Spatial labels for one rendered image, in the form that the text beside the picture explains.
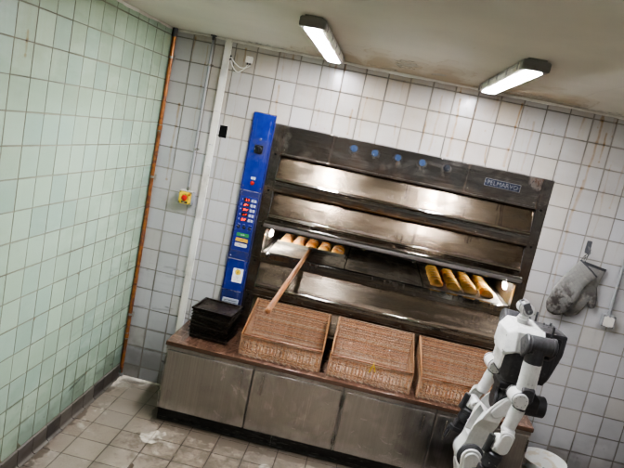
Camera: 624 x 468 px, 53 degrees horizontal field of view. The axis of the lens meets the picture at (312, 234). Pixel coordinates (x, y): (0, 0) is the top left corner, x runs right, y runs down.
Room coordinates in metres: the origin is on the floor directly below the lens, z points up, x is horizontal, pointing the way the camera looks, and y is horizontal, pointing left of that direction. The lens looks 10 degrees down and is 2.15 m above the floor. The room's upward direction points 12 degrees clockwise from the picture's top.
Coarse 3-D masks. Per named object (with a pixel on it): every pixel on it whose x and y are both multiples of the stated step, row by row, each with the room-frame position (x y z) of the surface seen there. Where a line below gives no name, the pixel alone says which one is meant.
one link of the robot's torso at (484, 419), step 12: (480, 408) 3.21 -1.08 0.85; (492, 408) 3.08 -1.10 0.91; (504, 408) 3.08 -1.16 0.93; (468, 420) 3.21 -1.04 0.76; (480, 420) 3.09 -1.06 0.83; (492, 420) 3.08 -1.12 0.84; (468, 432) 3.16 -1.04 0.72; (480, 432) 3.11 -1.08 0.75; (492, 432) 3.11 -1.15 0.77; (456, 444) 3.17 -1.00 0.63; (468, 444) 3.11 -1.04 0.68; (480, 444) 3.11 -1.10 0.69; (456, 456) 3.11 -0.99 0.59
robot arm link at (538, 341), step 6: (534, 336) 2.93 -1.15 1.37; (540, 336) 2.95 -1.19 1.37; (534, 342) 2.91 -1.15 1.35; (540, 342) 2.91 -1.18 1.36; (546, 342) 2.91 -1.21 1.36; (552, 342) 2.92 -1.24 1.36; (534, 348) 2.90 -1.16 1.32; (540, 348) 2.90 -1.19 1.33; (546, 348) 2.90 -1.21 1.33; (552, 348) 2.90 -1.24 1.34; (528, 354) 2.92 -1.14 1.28; (534, 354) 2.90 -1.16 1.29; (540, 354) 2.90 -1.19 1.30; (546, 354) 2.91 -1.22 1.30; (552, 354) 2.90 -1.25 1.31; (528, 360) 2.91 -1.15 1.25; (534, 360) 2.90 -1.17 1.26; (540, 360) 2.90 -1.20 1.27; (540, 366) 2.91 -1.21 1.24
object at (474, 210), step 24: (288, 168) 4.42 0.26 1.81; (312, 168) 4.42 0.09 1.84; (336, 168) 4.42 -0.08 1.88; (336, 192) 4.34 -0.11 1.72; (360, 192) 4.36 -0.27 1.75; (384, 192) 4.36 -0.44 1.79; (408, 192) 4.36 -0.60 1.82; (432, 192) 4.36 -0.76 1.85; (456, 192) 4.35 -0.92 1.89; (456, 216) 4.27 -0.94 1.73; (480, 216) 4.29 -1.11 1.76; (504, 216) 4.29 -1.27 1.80; (528, 216) 4.29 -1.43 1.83
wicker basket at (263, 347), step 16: (256, 304) 4.31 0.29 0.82; (256, 320) 4.34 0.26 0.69; (272, 320) 4.33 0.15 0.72; (288, 320) 4.33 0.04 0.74; (304, 320) 4.33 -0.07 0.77; (320, 320) 4.33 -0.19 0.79; (240, 336) 3.92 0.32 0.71; (256, 336) 3.91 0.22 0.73; (272, 336) 4.31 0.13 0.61; (304, 336) 4.30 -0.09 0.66; (320, 336) 4.30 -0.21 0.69; (240, 352) 3.92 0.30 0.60; (256, 352) 3.91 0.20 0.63; (272, 352) 3.90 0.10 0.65; (288, 352) 3.89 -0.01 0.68; (304, 352) 3.89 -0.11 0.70; (320, 352) 3.88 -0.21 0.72; (304, 368) 3.89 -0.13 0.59
